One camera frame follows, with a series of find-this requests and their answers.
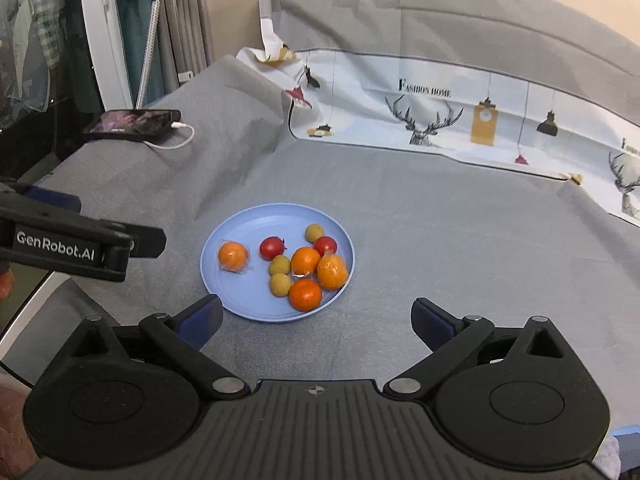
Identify yellow-green round fruit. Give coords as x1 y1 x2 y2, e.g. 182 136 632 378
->
269 273 292 297

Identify red cherry tomato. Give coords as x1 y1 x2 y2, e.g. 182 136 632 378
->
314 235 337 257
259 236 286 261

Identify orange kumquat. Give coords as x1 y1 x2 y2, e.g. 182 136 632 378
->
316 252 349 290

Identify person's left hand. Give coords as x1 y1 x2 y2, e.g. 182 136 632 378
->
0 269 15 301

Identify black smartphone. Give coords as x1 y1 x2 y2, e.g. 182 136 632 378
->
84 110 181 142

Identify hanging clothes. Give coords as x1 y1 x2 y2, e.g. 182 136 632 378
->
1 0 72 130

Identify wrapped orange at plate left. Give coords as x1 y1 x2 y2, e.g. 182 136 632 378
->
217 240 250 273

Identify grey curtain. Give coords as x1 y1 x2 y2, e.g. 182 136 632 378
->
163 0 213 84

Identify yellow-green fruit plate middle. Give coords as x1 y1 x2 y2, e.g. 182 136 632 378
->
268 255 291 275

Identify yellow-green fruit plate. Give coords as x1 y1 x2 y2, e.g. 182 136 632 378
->
305 223 324 244
268 255 291 275

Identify light blue plate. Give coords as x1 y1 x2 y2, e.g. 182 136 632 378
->
200 203 355 323

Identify orange mandarin plate front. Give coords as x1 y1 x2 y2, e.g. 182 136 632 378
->
288 278 322 312

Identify orange mandarin plate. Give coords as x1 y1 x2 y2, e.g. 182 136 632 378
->
291 247 321 278
288 278 322 312

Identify orange mandarin plate centre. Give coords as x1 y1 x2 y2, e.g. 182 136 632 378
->
291 247 321 278

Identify yellow-green fruit plate top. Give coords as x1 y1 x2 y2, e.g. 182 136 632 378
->
305 223 324 244

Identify red cherry tomato on plate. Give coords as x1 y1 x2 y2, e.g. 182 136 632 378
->
314 235 337 257

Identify white charging cable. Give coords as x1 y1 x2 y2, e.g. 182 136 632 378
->
143 121 196 151

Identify white door frame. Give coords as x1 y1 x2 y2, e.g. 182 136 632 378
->
81 0 134 110

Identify metal hose with black head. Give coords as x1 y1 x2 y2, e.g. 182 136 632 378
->
134 0 165 109

